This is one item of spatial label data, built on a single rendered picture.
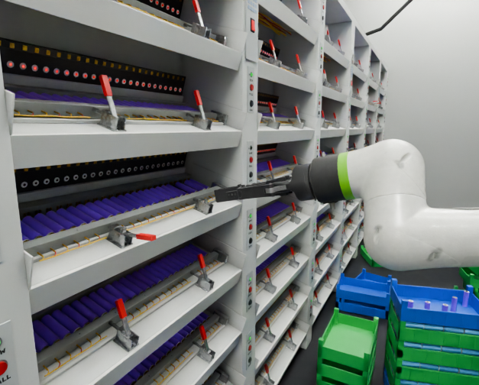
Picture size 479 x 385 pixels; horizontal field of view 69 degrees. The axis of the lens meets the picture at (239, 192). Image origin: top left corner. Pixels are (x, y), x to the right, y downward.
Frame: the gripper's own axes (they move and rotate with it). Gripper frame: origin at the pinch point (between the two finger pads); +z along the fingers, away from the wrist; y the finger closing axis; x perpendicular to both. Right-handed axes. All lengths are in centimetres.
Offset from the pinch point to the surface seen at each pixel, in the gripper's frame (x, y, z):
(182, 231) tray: -5.6, -11.2, 6.9
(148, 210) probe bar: 0.6, -16.3, 10.4
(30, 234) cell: 1.9, -38.5, 13.9
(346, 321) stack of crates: -78, 90, 4
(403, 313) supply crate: -59, 63, -25
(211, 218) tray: -5.5, 0.4, 6.9
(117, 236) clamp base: -1.9, -27.7, 7.7
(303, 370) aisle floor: -92, 70, 22
